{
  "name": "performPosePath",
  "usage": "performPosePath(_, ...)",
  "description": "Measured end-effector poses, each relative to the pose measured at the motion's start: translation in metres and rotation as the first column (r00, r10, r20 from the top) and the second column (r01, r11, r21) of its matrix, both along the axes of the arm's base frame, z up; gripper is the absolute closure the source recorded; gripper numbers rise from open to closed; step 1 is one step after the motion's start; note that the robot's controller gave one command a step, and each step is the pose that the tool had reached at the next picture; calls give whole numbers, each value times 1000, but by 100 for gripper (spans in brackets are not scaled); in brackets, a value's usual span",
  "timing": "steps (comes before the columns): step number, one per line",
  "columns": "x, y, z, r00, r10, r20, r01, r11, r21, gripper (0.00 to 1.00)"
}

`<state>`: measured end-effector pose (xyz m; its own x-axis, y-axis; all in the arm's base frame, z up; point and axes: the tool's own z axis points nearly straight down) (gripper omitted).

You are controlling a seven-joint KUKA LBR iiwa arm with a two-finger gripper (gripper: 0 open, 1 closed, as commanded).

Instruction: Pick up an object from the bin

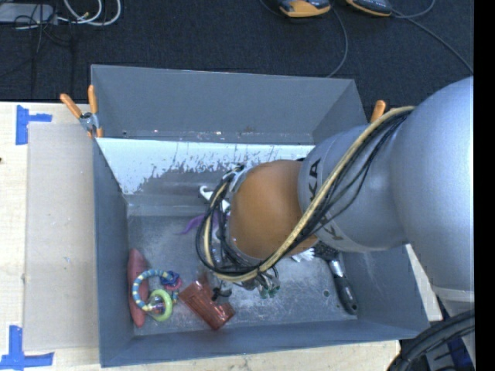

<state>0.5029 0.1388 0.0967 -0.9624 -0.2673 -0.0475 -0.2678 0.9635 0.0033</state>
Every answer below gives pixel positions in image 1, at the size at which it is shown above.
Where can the orange clear plastic cup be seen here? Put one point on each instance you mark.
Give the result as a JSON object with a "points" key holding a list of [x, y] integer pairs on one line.
{"points": [[205, 307]]}

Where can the small blue and red rings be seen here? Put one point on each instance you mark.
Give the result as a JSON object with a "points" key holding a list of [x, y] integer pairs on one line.
{"points": [[171, 278]]}

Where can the purple soft object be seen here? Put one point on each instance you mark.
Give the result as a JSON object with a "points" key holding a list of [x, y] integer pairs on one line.
{"points": [[193, 223]]}

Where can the black and silver brush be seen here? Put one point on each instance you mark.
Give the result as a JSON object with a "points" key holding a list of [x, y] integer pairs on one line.
{"points": [[344, 284]]}

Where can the red-brown long oval object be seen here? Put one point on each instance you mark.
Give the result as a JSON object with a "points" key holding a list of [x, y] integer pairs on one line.
{"points": [[136, 265]]}

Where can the grey metal bin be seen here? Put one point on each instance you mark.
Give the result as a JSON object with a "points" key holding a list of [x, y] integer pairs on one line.
{"points": [[162, 110]]}

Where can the pale flat board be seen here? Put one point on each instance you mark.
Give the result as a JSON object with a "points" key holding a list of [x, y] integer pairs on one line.
{"points": [[58, 226]]}

